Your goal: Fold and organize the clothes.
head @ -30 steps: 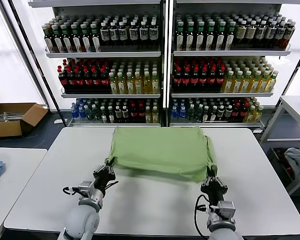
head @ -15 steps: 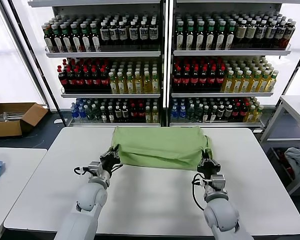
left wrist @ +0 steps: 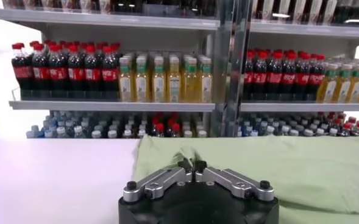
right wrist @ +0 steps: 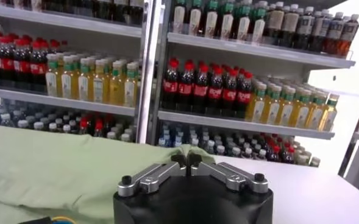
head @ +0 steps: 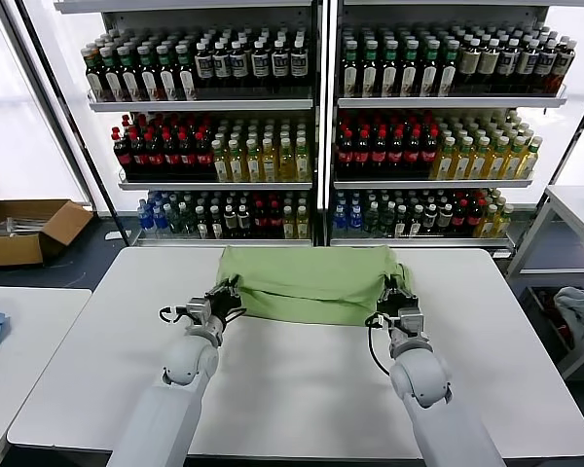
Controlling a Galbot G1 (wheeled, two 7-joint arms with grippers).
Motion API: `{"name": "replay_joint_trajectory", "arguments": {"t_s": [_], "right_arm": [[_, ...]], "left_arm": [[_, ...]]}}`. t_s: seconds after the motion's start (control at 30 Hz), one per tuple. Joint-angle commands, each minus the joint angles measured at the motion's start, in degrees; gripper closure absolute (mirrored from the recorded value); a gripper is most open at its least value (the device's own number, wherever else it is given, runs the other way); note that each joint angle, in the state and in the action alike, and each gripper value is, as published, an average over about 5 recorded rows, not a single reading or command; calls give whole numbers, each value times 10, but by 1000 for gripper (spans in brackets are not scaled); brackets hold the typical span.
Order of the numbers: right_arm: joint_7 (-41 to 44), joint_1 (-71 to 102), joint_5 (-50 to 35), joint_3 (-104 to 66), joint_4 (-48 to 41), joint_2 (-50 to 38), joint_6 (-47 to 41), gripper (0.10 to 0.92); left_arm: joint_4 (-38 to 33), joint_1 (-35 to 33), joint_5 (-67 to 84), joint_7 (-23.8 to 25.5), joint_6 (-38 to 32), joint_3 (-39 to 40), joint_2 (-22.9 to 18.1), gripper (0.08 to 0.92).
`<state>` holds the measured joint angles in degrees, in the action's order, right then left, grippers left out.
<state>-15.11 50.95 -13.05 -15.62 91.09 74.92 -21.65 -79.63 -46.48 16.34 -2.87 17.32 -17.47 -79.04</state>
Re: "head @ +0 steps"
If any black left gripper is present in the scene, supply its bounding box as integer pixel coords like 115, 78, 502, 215
207, 275, 247, 322

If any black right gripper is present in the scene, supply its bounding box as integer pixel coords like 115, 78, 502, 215
378, 276, 419, 320

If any plain green t-shirt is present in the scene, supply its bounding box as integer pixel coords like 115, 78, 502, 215
213, 244, 418, 327

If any grey white clothes pile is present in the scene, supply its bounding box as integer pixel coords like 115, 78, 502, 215
552, 286, 584, 352

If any small red-cap cola bottle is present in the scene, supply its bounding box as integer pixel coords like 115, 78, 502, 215
268, 199, 283, 237
466, 198, 483, 236
453, 198, 469, 236
252, 199, 269, 237

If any black slanted pole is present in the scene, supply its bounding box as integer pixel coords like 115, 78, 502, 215
544, 75, 584, 194
14, 0, 132, 245

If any dark storage crate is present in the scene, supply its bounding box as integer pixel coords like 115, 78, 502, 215
519, 285, 581, 367

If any grey metal shelf unit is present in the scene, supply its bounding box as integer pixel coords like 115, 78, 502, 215
323, 0, 570, 251
53, 0, 323, 248

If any white side table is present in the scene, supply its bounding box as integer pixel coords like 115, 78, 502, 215
0, 285, 94, 467

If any green-cap dark tea bottle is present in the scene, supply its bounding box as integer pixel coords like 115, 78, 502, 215
341, 39, 361, 98
85, 47, 107, 102
137, 44, 160, 101
117, 45, 141, 101
175, 43, 199, 100
360, 39, 380, 98
420, 38, 441, 98
99, 46, 124, 102
401, 38, 420, 98
156, 44, 179, 101
438, 39, 460, 98
381, 39, 400, 98

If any white-cap blue-label drink bottle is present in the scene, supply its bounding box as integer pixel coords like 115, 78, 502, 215
515, 38, 540, 95
230, 39, 250, 99
289, 38, 310, 99
533, 39, 560, 95
212, 40, 233, 99
195, 40, 215, 99
496, 37, 521, 94
271, 39, 291, 99
250, 39, 272, 99

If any open cardboard box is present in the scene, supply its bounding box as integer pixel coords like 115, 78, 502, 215
0, 198, 94, 268

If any grey wrapped parts bundle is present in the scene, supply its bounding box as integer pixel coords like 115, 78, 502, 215
0, 214, 49, 237

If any white-cap tan-label drink bottle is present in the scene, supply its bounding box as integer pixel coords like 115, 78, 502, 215
457, 37, 482, 94
476, 37, 500, 94

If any white-cap amber drink bottle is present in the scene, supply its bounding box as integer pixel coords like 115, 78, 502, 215
550, 40, 576, 95

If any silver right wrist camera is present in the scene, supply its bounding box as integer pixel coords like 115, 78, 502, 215
397, 305, 425, 337

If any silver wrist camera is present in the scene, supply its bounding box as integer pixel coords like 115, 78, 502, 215
185, 299, 214, 325
397, 305, 425, 337

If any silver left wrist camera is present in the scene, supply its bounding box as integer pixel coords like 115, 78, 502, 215
185, 299, 214, 325

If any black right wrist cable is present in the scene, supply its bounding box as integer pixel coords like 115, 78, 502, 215
364, 313, 395, 378

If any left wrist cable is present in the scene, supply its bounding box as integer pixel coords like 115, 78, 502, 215
158, 305, 191, 325

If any grey frame white table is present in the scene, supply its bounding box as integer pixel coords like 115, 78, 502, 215
503, 184, 584, 380

